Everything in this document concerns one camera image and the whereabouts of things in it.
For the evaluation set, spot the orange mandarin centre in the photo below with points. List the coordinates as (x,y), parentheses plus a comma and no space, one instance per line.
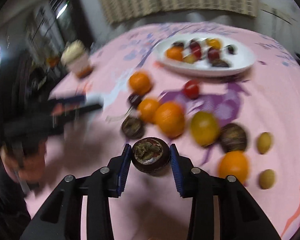
(170,119)

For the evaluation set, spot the longan far right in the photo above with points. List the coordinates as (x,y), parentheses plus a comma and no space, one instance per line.
(267,179)

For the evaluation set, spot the dark water chestnut back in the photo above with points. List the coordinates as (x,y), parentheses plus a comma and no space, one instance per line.
(233,138)

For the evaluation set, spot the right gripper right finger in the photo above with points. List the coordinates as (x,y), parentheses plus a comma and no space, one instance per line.
(222,208)

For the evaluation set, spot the dark cherry with stem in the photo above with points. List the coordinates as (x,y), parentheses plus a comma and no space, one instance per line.
(134,100)

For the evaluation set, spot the white oval plate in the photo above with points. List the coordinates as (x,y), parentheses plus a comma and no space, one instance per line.
(240,62)

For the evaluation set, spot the small orange mandarin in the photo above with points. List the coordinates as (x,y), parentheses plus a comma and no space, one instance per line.
(147,109)

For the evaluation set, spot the large orange mandarin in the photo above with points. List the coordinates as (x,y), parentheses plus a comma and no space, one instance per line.
(175,53)

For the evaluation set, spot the red cherry tomato back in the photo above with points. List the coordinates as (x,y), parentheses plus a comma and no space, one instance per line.
(191,89)

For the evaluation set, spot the plastic sauce jar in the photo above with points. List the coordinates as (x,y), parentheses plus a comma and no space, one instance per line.
(76,59)

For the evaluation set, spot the longan far back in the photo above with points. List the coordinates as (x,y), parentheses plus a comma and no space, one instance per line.
(264,142)

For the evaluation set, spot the red cherry tomato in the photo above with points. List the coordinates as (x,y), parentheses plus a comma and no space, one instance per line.
(191,89)
(196,51)

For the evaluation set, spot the red cherry tomato front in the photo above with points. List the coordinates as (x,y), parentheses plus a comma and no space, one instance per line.
(196,51)

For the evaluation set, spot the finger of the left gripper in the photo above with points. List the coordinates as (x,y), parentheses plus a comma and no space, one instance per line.
(75,99)
(67,112)

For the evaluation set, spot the longan beside large mandarin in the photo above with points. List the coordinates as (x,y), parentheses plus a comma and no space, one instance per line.
(190,59)

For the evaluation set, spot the orange mandarin far left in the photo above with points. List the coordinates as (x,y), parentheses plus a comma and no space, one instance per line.
(140,83)

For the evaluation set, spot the dark red plum right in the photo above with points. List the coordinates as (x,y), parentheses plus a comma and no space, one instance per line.
(194,45)

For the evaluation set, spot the yellow orange kumquat front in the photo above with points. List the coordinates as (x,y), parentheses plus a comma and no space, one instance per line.
(214,43)

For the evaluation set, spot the dark water chestnut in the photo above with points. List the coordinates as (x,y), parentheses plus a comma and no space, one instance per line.
(150,155)
(133,128)
(233,138)

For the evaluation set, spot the dark mangosteen centre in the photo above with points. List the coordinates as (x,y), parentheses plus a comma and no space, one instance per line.
(220,63)

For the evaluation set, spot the yellow green citrus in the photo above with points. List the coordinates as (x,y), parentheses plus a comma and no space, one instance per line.
(204,128)

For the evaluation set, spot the left hand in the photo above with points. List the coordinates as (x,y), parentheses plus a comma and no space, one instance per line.
(33,165)

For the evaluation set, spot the dark framed picture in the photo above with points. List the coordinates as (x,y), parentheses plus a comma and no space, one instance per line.
(54,25)

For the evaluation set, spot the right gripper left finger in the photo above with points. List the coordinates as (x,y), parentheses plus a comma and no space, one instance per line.
(60,215)

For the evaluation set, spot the dark red plum left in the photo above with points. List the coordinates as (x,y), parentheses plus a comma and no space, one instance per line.
(213,54)

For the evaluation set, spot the dark red plum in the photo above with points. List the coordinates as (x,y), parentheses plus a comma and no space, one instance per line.
(194,45)
(213,54)

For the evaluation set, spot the dark water chestnut front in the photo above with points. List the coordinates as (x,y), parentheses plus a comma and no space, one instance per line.
(133,128)

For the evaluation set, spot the orange mandarin right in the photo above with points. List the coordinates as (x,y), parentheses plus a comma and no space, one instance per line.
(234,163)

